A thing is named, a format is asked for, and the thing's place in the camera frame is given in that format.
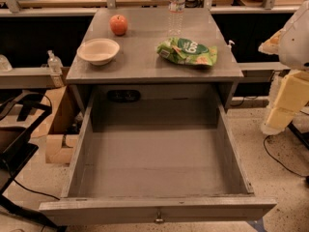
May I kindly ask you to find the black floor cable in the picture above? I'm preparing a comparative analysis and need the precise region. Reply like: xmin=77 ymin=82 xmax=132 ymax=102
xmin=263 ymin=134 xmax=309 ymax=179

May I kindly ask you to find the red apple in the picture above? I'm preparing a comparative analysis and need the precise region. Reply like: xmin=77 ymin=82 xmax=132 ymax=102
xmin=109 ymin=14 xmax=127 ymax=36

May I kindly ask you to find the black metal stand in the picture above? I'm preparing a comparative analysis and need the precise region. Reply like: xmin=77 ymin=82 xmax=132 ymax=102
xmin=0 ymin=90 xmax=67 ymax=232

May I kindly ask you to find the clear sanitizer pump bottle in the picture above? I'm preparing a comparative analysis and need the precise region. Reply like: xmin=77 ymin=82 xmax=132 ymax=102
xmin=47 ymin=50 xmax=64 ymax=88

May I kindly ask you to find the grey wooden drawer cabinet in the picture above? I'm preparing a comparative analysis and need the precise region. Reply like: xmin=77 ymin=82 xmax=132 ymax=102
xmin=67 ymin=7 xmax=242 ymax=108

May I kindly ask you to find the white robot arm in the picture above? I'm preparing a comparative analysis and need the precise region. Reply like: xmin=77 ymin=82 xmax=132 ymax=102
xmin=258 ymin=0 xmax=309 ymax=135

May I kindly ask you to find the white bowl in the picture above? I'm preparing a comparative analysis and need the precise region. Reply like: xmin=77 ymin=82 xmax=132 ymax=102
xmin=77 ymin=38 xmax=120 ymax=66

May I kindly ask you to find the grey top drawer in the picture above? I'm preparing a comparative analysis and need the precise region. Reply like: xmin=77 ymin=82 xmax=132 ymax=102
xmin=40 ymin=83 xmax=276 ymax=225

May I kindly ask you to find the clear plastic water bottle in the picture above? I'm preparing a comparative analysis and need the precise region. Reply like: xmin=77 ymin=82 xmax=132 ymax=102
xmin=168 ymin=0 xmax=185 ymax=36

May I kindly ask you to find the cardboard box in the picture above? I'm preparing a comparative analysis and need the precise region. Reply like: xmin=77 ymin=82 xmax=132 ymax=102
xmin=30 ymin=66 xmax=81 ymax=165

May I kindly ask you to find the green chip bag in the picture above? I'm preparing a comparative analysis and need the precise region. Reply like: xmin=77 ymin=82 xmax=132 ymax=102
xmin=156 ymin=37 xmax=217 ymax=67

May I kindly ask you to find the small white pump bottle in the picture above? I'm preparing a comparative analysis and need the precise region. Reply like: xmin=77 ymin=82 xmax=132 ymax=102
xmin=227 ymin=40 xmax=235 ymax=52

